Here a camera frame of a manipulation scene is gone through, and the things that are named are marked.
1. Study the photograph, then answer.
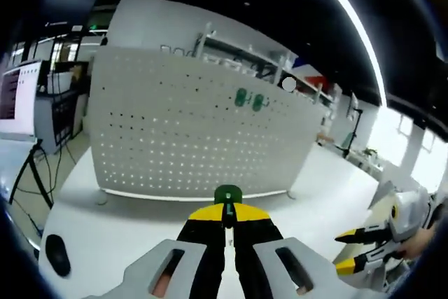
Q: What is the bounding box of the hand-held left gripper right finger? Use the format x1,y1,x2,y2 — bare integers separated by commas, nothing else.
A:
232,203,351,299

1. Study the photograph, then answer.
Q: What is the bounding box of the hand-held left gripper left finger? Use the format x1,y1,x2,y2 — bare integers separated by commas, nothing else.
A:
115,203,227,299

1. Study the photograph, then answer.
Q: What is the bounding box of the green hook assembly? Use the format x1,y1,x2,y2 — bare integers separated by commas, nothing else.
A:
234,88,249,109
213,184,244,230
251,92,271,112

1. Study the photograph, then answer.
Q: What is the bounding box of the white perforated mounting plate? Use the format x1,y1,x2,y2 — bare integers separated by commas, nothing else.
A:
86,46,327,206

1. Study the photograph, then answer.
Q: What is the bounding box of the person's right hand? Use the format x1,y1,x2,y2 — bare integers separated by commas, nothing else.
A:
402,227,440,262

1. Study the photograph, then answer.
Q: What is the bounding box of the black tripod stand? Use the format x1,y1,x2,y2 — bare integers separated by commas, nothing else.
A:
335,91,364,159

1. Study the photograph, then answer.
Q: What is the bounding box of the black computer mouse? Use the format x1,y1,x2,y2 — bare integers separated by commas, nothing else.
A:
44,233,72,277

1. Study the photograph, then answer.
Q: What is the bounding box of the black monitor stand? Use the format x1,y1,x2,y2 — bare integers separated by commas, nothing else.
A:
9,139,55,209

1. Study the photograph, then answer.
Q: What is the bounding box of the black equipment rack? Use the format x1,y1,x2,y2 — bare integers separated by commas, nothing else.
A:
51,62,89,146

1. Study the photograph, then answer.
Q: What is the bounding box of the computer monitor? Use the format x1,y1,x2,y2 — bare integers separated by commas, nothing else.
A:
0,62,42,136

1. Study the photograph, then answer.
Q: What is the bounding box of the red blue wall banner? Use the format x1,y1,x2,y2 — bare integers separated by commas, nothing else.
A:
291,58,327,87

